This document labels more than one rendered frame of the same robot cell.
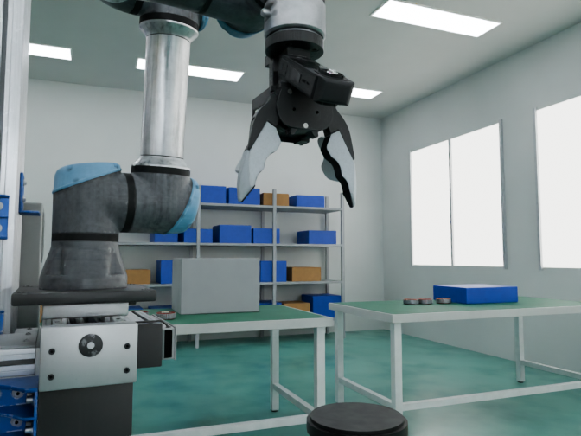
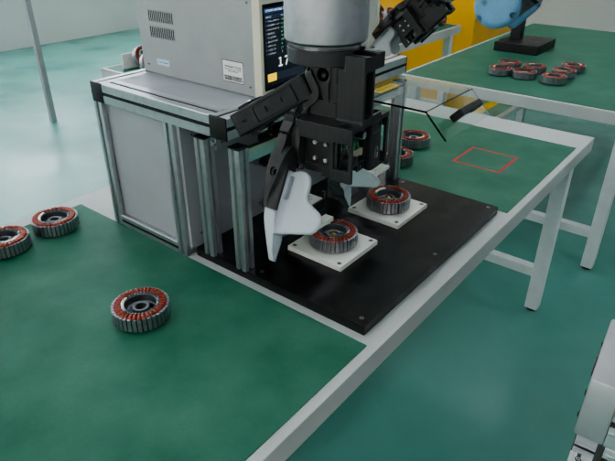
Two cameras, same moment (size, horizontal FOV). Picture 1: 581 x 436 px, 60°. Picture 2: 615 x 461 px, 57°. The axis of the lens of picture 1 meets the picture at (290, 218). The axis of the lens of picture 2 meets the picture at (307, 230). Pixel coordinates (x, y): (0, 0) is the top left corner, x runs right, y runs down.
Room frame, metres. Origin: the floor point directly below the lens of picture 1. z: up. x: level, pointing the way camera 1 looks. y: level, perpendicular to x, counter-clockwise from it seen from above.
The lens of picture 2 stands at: (1.04, -0.29, 1.46)
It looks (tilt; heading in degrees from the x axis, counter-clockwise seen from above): 29 degrees down; 150
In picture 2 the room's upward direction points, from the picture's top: straight up
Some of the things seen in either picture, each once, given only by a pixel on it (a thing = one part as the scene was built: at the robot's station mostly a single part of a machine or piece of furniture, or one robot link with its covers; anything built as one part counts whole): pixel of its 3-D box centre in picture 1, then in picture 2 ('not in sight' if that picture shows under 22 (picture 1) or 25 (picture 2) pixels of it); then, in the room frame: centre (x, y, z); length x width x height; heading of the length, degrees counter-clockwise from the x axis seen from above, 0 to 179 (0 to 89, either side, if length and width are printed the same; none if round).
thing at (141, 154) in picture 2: not in sight; (145, 176); (-0.21, 0.00, 0.91); 0.28 x 0.03 x 0.32; 21
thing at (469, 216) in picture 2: not in sight; (356, 229); (0.03, 0.45, 0.76); 0.64 x 0.47 x 0.02; 111
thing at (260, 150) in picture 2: not in sight; (331, 119); (-0.05, 0.42, 1.03); 0.62 x 0.01 x 0.03; 111
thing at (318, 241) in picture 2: not in sight; (333, 235); (0.09, 0.34, 0.80); 0.11 x 0.11 x 0.04
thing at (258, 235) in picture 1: (262, 236); not in sight; (6.79, 0.38, 1.38); 0.42 x 0.36 x 0.20; 19
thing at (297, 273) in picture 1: (301, 273); not in sight; (7.00, -0.15, 0.87); 0.42 x 0.40 x 0.19; 110
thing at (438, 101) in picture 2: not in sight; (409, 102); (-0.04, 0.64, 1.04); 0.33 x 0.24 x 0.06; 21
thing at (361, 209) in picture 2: not in sight; (387, 208); (0.00, 0.57, 0.78); 0.15 x 0.15 x 0.01; 21
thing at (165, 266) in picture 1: (175, 271); not in sight; (6.37, 1.45, 0.92); 0.42 x 0.42 x 0.29; 22
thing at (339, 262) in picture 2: not in sight; (332, 244); (0.09, 0.34, 0.78); 0.15 x 0.15 x 0.01; 21
